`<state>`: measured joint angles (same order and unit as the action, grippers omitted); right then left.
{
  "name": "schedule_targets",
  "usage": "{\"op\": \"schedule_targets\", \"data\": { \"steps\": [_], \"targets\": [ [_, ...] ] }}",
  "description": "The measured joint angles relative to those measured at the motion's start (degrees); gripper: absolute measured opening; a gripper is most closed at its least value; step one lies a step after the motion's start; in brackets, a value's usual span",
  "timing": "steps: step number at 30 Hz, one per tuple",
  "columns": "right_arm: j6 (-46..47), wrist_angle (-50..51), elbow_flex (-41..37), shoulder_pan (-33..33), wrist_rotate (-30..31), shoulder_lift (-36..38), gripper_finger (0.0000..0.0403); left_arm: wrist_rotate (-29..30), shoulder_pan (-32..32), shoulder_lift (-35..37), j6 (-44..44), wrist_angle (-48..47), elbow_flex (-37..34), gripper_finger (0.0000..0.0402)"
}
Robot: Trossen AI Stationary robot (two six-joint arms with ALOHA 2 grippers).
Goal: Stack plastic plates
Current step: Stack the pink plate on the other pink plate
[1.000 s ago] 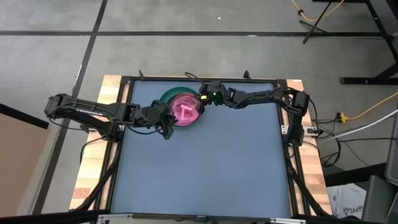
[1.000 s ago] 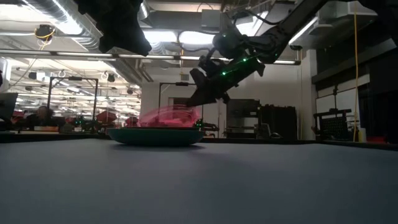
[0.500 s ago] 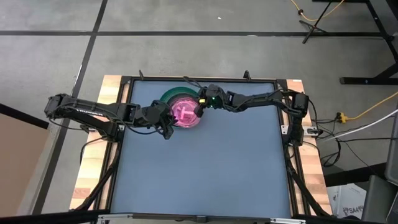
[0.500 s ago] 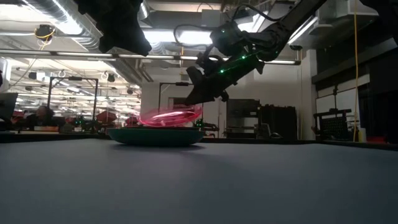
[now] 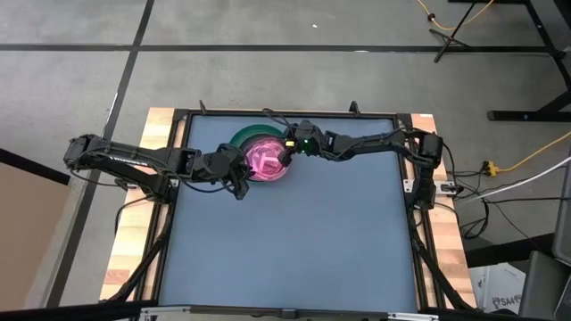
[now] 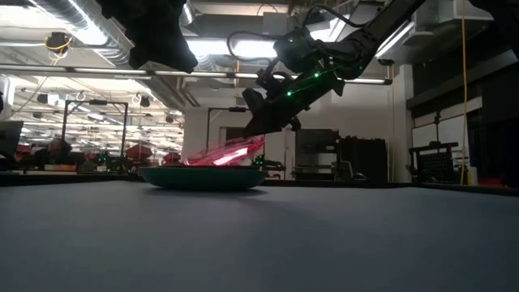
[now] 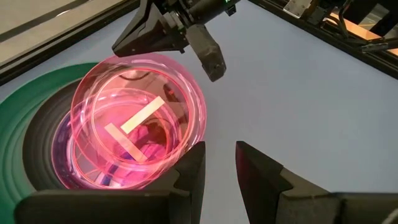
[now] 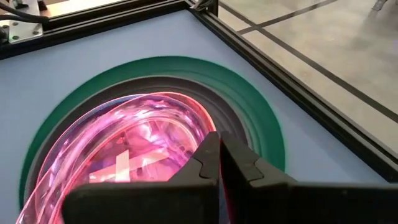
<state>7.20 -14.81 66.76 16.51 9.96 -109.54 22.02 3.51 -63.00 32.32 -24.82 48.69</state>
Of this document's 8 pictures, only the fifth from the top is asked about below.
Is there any clear pink plastic plate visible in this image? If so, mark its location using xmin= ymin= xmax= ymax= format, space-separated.
xmin=244 ymin=136 xmax=292 ymax=183

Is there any grey arm base connector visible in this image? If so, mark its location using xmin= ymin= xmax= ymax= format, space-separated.
xmin=434 ymin=180 xmax=463 ymax=197

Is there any dark green plastic plate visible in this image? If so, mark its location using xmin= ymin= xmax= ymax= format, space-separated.
xmin=228 ymin=124 xmax=294 ymax=182

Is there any grey-blue table mat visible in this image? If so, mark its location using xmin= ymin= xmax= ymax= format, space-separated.
xmin=158 ymin=116 xmax=419 ymax=313

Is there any black tripod stand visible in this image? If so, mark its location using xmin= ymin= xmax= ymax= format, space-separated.
xmin=428 ymin=0 xmax=478 ymax=63

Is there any brown cardboard panel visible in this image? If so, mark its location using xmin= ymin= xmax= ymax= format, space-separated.
xmin=0 ymin=148 xmax=71 ymax=313

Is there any black and silver crossbar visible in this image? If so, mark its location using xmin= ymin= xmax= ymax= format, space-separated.
xmin=0 ymin=299 xmax=571 ymax=321

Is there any white cardboard box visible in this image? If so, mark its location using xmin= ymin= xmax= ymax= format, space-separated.
xmin=468 ymin=261 xmax=527 ymax=316

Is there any grey upright panel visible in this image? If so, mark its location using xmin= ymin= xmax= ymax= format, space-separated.
xmin=551 ymin=146 xmax=571 ymax=268

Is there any grey equipment housing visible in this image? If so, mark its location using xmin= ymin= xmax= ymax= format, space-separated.
xmin=518 ymin=249 xmax=571 ymax=321

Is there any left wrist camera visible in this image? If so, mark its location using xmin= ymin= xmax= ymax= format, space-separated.
xmin=229 ymin=177 xmax=251 ymax=201

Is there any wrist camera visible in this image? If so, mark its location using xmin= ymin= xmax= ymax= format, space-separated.
xmin=277 ymin=138 xmax=296 ymax=168
xmin=229 ymin=177 xmax=251 ymax=201

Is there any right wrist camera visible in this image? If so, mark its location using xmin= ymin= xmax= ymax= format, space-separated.
xmin=277 ymin=138 xmax=296 ymax=168

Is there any black aluminium table frame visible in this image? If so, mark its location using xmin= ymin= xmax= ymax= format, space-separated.
xmin=100 ymin=100 xmax=476 ymax=313

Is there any yellow extension cable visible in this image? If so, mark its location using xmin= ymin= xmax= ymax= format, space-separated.
xmin=416 ymin=0 xmax=495 ymax=32

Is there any yellow power cable with plug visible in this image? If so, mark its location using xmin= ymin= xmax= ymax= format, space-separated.
xmin=484 ymin=131 xmax=571 ymax=176

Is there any black desk leg frame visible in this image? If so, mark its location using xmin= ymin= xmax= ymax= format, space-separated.
xmin=485 ymin=0 xmax=571 ymax=122

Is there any white floor cable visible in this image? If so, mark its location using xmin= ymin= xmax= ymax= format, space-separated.
xmin=463 ymin=156 xmax=571 ymax=204

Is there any black floor cable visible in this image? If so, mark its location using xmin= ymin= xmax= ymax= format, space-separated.
xmin=459 ymin=195 xmax=571 ymax=242

